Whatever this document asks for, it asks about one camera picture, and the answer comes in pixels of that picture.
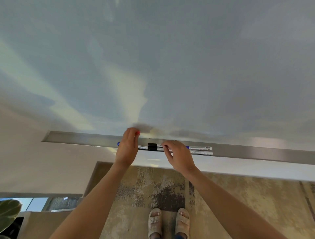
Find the person's right hand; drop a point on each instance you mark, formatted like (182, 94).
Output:
(181, 156)

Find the person's left hand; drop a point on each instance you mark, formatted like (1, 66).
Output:
(126, 147)

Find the person's left thumb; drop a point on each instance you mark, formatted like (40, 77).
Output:
(135, 142)

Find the person's right thumb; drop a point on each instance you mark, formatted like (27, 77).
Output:
(167, 154)

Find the black-capped white marker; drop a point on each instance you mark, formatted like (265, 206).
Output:
(152, 146)

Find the person's right forearm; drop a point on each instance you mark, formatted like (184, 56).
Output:
(228, 204)

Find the person's left forearm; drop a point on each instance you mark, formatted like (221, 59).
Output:
(96, 202)

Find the blue-capped white marker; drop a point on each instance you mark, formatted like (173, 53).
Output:
(200, 148)
(142, 147)

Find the white marker pen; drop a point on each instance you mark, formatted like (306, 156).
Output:
(201, 153)

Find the beige slipper sandal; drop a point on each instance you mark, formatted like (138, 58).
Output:
(155, 222)
(182, 222)

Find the grey metal marker tray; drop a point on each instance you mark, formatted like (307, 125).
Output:
(246, 151)

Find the large white whiteboard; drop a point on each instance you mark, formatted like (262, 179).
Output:
(172, 61)

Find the glass window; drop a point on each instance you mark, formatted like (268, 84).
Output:
(37, 204)

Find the green plant leaf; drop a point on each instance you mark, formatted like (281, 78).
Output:
(8, 211)

